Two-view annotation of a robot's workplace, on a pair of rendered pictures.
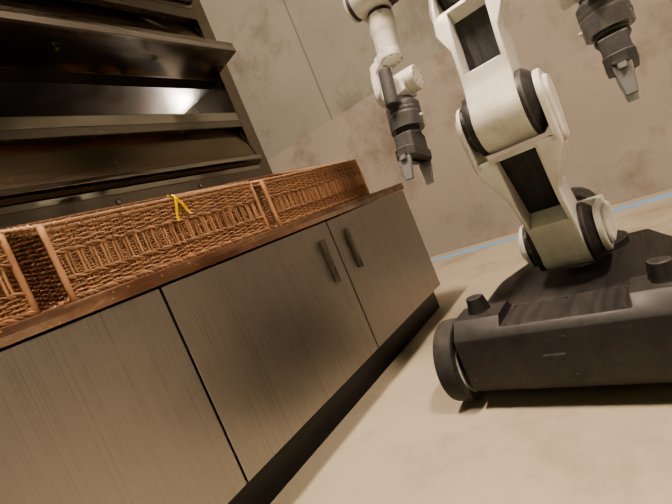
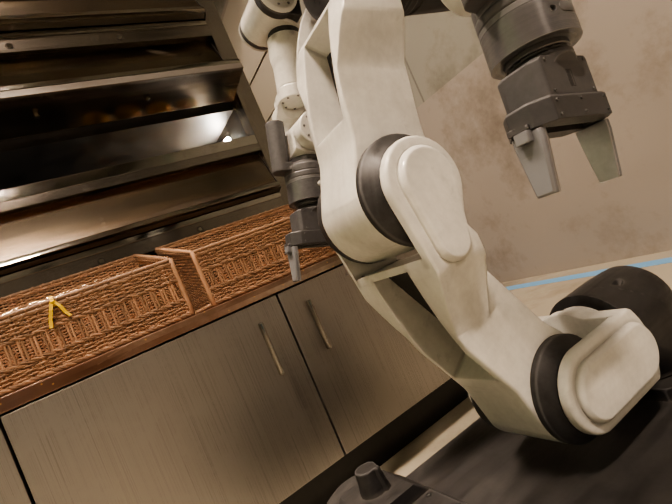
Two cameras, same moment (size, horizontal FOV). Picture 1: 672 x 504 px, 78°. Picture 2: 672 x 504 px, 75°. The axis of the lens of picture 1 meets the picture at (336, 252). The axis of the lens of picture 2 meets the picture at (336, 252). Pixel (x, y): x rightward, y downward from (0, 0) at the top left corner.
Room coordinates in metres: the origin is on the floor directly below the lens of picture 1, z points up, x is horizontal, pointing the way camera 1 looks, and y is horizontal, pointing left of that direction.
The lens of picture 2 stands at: (0.33, -0.60, 0.56)
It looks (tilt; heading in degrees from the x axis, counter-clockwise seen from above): 1 degrees up; 22
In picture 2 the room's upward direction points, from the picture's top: 23 degrees counter-clockwise
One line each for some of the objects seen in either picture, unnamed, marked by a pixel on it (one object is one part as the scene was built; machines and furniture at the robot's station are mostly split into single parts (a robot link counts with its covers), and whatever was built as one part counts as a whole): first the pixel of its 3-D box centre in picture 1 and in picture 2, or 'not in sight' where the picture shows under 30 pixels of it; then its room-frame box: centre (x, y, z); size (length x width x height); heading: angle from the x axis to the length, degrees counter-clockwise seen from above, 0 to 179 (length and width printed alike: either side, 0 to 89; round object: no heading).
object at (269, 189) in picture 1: (273, 195); (260, 242); (1.59, 0.14, 0.72); 0.56 x 0.49 x 0.28; 142
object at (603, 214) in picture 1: (566, 232); (555, 369); (1.04, -0.57, 0.28); 0.21 x 0.20 x 0.13; 141
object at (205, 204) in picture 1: (125, 233); (55, 317); (1.11, 0.50, 0.72); 0.56 x 0.49 x 0.28; 143
